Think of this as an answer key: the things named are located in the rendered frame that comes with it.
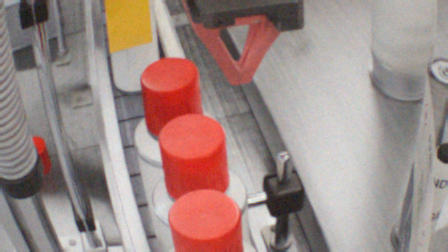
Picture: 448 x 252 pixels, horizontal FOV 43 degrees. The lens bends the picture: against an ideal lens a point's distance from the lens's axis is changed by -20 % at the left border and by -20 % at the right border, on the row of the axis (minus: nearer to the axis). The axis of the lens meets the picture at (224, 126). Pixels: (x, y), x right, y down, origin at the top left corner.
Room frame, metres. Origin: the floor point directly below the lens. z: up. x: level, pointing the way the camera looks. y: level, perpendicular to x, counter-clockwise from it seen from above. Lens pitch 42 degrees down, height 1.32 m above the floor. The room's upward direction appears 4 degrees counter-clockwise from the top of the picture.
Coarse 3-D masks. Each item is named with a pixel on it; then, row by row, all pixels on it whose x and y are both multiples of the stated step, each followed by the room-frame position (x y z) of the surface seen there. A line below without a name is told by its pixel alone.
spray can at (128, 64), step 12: (156, 36) 0.57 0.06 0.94; (132, 48) 0.54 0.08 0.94; (144, 48) 0.55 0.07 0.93; (156, 48) 0.56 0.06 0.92; (120, 60) 0.55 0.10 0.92; (132, 60) 0.54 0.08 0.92; (144, 60) 0.55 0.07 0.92; (156, 60) 0.56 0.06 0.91; (120, 72) 0.55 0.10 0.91; (132, 72) 0.54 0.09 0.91; (120, 84) 0.55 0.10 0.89; (132, 84) 0.54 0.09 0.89
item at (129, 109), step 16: (160, 48) 0.62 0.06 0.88; (112, 80) 0.57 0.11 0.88; (128, 96) 0.54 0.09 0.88; (128, 112) 0.52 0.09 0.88; (144, 112) 0.52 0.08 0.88; (128, 128) 0.49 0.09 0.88; (128, 144) 0.47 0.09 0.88; (128, 160) 0.45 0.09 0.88; (144, 192) 0.41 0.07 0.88; (144, 208) 0.39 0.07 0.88; (144, 224) 0.37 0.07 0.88
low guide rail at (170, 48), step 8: (160, 0) 0.68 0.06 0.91; (160, 8) 0.66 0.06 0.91; (160, 16) 0.64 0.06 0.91; (160, 24) 0.62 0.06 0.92; (168, 24) 0.62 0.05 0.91; (160, 32) 0.61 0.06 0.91; (168, 32) 0.60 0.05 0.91; (160, 40) 0.61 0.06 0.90; (168, 40) 0.59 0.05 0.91; (168, 48) 0.57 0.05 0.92; (176, 48) 0.57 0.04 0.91; (168, 56) 0.56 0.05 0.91; (176, 56) 0.55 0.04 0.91; (248, 240) 0.32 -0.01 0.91
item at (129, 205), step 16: (96, 0) 0.62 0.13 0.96; (96, 16) 0.58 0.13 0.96; (96, 32) 0.55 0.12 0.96; (96, 48) 0.52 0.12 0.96; (96, 64) 0.49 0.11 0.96; (112, 96) 0.44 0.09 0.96; (112, 112) 0.42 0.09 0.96; (112, 128) 0.40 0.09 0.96; (112, 144) 0.38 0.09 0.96; (112, 160) 0.37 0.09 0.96; (128, 176) 0.35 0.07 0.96; (128, 192) 0.33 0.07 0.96; (128, 208) 0.32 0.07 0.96; (128, 224) 0.30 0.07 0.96; (144, 240) 0.29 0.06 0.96
